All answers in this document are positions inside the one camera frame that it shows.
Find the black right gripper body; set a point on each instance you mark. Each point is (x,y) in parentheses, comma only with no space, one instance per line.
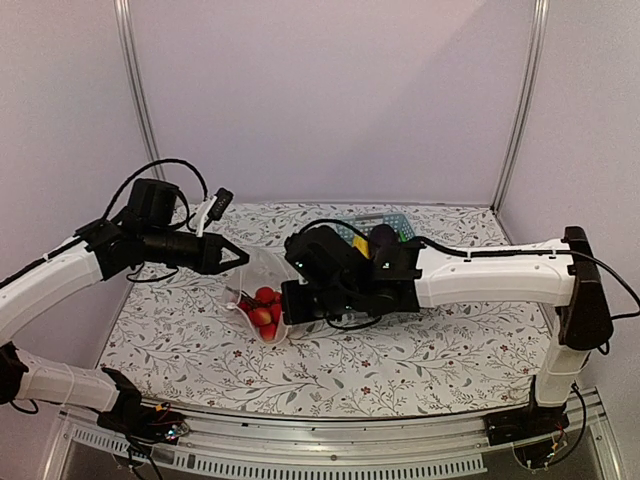
(296,311)

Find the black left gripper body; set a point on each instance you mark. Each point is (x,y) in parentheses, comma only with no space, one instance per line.
(202,262)

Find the clear zip top bag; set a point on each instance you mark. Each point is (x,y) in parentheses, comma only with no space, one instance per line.
(265,268)

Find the red cherry tomato cluster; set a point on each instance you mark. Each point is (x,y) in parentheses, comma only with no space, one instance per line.
(264,311)

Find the yellow corn cob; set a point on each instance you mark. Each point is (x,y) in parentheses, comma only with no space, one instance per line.
(361,245)

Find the light blue plastic basket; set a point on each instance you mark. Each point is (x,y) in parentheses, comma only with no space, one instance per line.
(361,225)

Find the purple eggplant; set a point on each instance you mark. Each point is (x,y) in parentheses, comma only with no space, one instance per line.
(383,235)

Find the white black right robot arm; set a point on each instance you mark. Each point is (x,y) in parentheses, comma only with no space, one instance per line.
(335,279)

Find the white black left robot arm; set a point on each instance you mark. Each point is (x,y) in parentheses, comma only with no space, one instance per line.
(142,232)

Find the floral patterned tablecloth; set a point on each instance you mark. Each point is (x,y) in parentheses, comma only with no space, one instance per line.
(177,340)

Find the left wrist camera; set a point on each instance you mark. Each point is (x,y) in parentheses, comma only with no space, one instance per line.
(210,210)

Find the aluminium front rail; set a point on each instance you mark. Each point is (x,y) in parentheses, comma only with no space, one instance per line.
(234,445)

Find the left aluminium frame post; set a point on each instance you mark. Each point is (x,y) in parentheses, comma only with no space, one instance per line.
(126,35)

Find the aluminium frame post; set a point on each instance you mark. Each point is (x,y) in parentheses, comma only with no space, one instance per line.
(126,35)
(525,99)

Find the right aluminium frame post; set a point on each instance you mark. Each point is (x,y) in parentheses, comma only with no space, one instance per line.
(525,99)

